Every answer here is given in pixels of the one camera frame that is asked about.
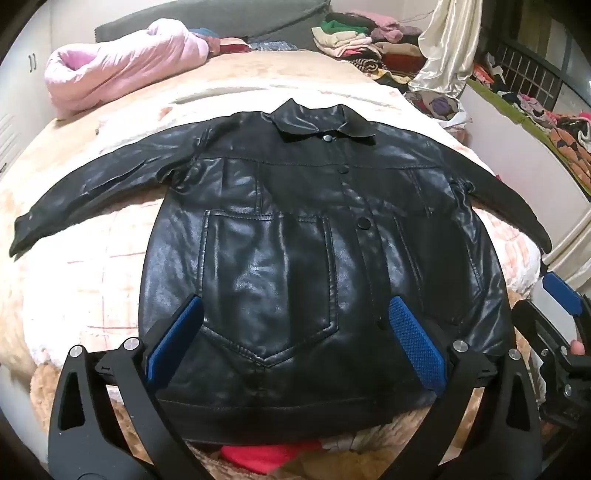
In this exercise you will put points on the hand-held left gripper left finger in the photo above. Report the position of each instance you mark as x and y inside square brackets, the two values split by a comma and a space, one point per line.
[174, 334]

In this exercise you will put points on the blue knitted cloth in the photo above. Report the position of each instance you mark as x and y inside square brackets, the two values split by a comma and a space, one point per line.
[273, 45]

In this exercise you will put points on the dark red patterned cloth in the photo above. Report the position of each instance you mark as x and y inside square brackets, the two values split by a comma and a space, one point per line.
[228, 45]

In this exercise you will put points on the white cabinet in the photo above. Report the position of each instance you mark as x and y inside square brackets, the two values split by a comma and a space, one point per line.
[18, 106]

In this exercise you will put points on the pile of folded clothes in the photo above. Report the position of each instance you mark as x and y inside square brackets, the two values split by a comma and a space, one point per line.
[364, 39]

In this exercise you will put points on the white orange patterned blanket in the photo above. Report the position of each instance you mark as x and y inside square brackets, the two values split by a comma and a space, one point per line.
[92, 277]

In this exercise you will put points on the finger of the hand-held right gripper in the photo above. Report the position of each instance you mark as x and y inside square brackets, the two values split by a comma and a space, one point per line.
[538, 323]
[562, 293]

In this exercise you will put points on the heap of colourful clothes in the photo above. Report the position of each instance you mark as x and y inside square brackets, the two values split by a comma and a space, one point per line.
[545, 115]

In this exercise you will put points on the black leather jacket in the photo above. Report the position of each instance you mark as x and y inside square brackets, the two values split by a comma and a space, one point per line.
[286, 240]

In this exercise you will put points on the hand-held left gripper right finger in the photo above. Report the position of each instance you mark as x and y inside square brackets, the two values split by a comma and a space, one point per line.
[418, 341]

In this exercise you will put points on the green sill cover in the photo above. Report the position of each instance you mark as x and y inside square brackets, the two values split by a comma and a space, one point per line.
[512, 115]

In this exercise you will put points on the purple cloth bundle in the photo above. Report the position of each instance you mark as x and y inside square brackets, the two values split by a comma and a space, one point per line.
[436, 104]

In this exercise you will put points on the black window grille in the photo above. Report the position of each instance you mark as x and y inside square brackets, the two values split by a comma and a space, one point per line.
[531, 69]

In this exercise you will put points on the person's right hand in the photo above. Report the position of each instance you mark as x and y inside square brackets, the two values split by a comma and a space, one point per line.
[578, 347]

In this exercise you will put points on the pink quilt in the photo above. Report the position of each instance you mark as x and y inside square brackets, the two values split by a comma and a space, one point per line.
[115, 64]

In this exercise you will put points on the cream satin curtain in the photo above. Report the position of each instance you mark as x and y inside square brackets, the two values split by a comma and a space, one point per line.
[445, 50]

